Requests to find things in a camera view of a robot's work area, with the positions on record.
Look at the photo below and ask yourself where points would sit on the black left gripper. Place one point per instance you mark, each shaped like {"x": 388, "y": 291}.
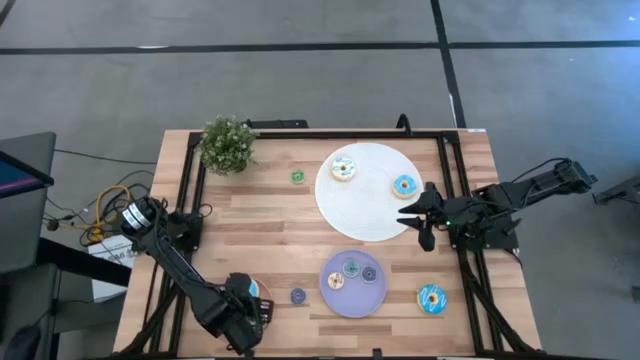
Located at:
{"x": 240, "y": 320}

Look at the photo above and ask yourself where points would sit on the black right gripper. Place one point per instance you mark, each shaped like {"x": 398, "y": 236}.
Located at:
{"x": 440, "y": 220}

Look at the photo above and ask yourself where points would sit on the small indigo sprinkled donut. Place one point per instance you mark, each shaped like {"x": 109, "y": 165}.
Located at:
{"x": 294, "y": 296}

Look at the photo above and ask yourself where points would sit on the small cream iced donut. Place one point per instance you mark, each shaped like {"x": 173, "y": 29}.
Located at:
{"x": 331, "y": 281}

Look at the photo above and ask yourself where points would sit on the small lilac iced donut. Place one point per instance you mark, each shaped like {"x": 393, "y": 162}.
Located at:
{"x": 364, "y": 274}

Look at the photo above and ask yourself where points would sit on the small teal iced donut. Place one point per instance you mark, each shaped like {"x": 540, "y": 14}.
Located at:
{"x": 346, "y": 269}

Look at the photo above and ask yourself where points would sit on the small green iced donut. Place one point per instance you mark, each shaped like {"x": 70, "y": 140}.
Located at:
{"x": 294, "y": 174}

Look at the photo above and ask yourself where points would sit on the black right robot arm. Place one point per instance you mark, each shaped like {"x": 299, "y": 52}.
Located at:
{"x": 525, "y": 192}

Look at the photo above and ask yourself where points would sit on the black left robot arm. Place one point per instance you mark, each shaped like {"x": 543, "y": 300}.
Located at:
{"x": 175, "y": 260}

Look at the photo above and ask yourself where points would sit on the pink plate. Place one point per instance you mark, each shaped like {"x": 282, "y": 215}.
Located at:
{"x": 265, "y": 292}

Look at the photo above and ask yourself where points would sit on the white round placemat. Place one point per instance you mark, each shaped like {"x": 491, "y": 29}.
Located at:
{"x": 367, "y": 210}

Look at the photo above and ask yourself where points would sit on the purple plate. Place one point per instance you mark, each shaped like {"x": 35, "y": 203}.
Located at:
{"x": 357, "y": 300}

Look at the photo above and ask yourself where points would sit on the white cardboard box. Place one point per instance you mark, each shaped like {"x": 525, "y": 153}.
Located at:
{"x": 112, "y": 255}

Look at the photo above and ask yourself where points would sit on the green potted plant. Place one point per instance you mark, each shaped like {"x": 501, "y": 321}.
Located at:
{"x": 227, "y": 145}

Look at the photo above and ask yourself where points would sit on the black bar-shaped device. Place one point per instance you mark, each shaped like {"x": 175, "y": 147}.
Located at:
{"x": 277, "y": 123}

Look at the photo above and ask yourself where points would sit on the black desk crossbar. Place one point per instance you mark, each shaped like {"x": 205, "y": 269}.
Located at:
{"x": 85, "y": 262}

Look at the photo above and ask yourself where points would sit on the black floor stand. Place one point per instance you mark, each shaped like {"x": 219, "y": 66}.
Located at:
{"x": 620, "y": 191}

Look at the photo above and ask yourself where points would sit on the grey side desk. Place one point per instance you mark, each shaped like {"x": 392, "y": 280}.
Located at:
{"x": 25, "y": 230}

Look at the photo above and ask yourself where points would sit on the laptop with blue screen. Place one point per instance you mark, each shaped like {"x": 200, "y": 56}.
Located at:
{"x": 17, "y": 177}

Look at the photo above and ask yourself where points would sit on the black table edge bracket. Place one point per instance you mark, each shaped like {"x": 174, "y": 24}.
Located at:
{"x": 248, "y": 354}
{"x": 377, "y": 353}

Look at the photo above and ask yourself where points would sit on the black aluminium table frame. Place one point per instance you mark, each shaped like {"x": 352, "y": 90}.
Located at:
{"x": 350, "y": 135}

